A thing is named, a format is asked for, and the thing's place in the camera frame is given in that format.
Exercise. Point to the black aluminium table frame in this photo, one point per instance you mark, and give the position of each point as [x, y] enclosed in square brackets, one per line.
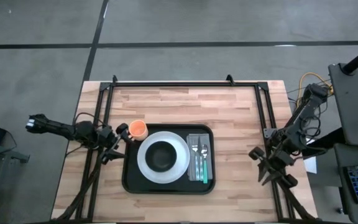
[182, 84]

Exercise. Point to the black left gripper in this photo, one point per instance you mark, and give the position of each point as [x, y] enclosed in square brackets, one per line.
[107, 138]

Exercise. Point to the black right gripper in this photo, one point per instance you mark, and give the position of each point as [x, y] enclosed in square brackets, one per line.
[278, 163]

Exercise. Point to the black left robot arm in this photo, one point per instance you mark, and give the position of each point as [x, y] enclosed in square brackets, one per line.
[57, 127]

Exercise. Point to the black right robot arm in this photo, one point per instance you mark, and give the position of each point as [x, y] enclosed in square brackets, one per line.
[303, 112]

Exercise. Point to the black equipment cart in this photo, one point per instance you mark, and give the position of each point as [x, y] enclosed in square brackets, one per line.
[350, 102]

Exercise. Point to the grey cloth napkin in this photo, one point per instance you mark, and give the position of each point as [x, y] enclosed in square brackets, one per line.
[210, 158]

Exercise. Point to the black serving tray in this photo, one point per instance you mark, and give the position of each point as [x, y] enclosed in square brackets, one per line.
[166, 188]

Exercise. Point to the white round plate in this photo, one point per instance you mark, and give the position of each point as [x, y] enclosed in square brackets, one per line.
[163, 177]

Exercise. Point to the black bowl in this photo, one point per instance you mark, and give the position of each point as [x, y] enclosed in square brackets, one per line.
[161, 156]

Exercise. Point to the white paper sheet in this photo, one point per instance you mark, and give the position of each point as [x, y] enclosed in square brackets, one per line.
[311, 165]

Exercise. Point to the orange mug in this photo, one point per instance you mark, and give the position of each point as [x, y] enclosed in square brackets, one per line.
[138, 129]

